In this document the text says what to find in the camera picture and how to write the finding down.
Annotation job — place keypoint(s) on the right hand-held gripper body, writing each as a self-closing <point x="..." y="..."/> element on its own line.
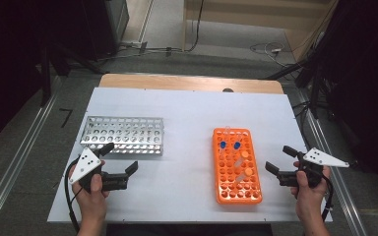
<point x="321" y="158"/>

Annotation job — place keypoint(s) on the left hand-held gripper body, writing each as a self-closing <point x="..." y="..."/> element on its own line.
<point x="83" y="164"/>

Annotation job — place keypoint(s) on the metal test tube rack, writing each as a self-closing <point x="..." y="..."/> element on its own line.
<point x="124" y="134"/>

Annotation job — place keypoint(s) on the orange plastic test tube rack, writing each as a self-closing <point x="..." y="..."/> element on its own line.
<point x="234" y="190"/>

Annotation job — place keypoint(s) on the clear test tube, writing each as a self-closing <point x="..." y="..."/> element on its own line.
<point x="226" y="129"/>

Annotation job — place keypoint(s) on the person's left hand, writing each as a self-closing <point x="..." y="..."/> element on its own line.
<point x="92" y="201"/>

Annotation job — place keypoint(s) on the person's right hand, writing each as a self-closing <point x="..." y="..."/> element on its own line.
<point x="310" y="200"/>

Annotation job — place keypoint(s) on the black metal stand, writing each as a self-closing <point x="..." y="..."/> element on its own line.
<point x="315" y="85"/>
<point x="46" y="75"/>

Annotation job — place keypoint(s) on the white board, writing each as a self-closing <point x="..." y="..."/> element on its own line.
<point x="183" y="118"/>

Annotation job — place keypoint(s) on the dark curtain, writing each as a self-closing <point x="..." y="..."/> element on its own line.
<point x="367" y="82"/>
<point x="6" y="65"/>

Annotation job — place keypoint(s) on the wooden table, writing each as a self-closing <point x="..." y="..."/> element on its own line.
<point x="177" y="82"/>

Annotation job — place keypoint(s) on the black cabinet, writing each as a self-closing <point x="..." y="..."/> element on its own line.
<point x="106" y="26"/>

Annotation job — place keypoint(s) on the aluminium floor rail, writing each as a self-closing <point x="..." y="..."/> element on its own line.
<point x="16" y="157"/>
<point x="336" y="183"/>

